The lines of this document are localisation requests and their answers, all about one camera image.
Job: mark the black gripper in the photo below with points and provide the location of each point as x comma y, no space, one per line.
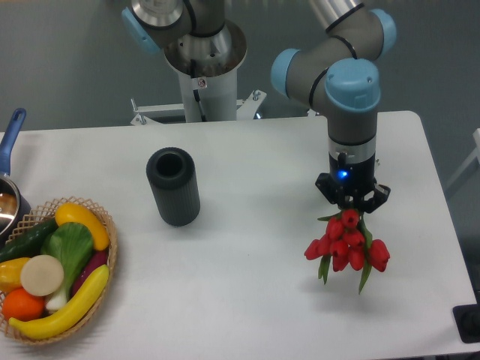
352,185

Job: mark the red tulip bouquet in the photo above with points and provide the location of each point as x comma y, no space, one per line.
348,242

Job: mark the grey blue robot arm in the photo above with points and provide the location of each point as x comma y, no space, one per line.
337,79

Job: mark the black device at edge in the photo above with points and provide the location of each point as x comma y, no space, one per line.
467,322

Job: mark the dark grey ribbed vase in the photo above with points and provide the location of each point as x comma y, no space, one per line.
171,173

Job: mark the purple eggplant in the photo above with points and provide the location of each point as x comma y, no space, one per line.
97,259

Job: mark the green bok choy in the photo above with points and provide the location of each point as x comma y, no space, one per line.
72,245

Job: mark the yellow squash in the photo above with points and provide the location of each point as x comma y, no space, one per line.
70,212

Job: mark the woven wicker basket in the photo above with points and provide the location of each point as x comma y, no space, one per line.
42,213

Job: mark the yellow banana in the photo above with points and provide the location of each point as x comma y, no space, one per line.
69,315

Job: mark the beige round radish slice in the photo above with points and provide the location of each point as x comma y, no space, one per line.
42,275

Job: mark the green cucumber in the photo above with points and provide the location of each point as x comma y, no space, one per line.
30,242

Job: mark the yellow bell pepper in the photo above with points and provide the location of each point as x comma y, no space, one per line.
10,273

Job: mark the orange fruit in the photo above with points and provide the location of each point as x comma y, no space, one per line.
23,306

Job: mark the white frame at right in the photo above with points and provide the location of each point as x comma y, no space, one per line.
466,169

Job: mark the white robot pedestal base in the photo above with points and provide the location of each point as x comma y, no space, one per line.
206,68

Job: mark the blue handled saucepan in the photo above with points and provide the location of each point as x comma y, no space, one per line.
13,205

